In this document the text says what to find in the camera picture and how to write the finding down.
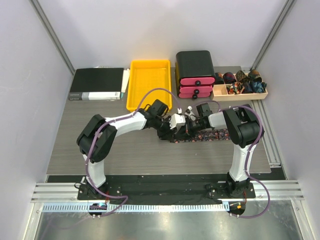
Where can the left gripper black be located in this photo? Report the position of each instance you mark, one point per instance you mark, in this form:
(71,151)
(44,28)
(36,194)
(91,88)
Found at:
(168,134)

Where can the rolled brown patterned tie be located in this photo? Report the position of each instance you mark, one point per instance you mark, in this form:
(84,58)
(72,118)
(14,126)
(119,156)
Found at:
(241,77)

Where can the wooden compartment box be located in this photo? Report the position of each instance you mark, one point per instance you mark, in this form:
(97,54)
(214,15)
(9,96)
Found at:
(220,94)

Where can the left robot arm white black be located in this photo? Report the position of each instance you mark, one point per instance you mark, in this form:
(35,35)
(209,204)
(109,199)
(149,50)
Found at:
(96,139)

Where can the rolled orange dark tie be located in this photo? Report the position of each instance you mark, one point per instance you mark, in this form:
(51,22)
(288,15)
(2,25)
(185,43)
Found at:
(254,75)

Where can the black binder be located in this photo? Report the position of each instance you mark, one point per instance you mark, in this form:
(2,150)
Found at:
(98,83)

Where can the black pink drawer unit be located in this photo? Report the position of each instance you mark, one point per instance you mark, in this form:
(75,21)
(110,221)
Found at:
(194,74)

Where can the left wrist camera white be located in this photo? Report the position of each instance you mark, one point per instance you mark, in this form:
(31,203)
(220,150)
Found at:
(177,119)

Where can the rolled red patterned tie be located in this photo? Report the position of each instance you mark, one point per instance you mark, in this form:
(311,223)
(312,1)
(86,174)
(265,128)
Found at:
(229,78)

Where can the dark patterned necktie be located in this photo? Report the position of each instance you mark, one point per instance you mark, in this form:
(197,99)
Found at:
(205,136)

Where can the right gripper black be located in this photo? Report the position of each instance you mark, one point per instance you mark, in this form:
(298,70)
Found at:
(189,134)

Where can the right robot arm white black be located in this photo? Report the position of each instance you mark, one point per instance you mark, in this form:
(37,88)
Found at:
(244,130)

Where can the rolled navy tie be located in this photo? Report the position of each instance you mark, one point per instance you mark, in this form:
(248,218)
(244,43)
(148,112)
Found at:
(245,87)

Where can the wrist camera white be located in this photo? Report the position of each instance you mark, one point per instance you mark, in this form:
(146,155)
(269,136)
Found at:
(189,114)
(177,119)

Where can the yellow plastic tray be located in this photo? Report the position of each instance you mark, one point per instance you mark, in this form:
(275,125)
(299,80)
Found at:
(146,75)

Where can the rolled blue tie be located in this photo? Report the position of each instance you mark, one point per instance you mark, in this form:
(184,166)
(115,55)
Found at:
(258,87)

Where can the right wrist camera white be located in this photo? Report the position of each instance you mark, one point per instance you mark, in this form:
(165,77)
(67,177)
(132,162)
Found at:
(189,114)

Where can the rolled floral tie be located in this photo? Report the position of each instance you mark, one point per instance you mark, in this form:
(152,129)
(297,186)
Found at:
(234,88)

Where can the white slotted cable duct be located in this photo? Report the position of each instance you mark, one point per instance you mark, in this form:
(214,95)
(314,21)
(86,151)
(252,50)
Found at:
(83,207)

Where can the white teal pen box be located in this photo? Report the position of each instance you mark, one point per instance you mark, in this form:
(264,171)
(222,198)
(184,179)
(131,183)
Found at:
(125,81)

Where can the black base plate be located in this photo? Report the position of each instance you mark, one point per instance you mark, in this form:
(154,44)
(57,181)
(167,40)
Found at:
(164,190)

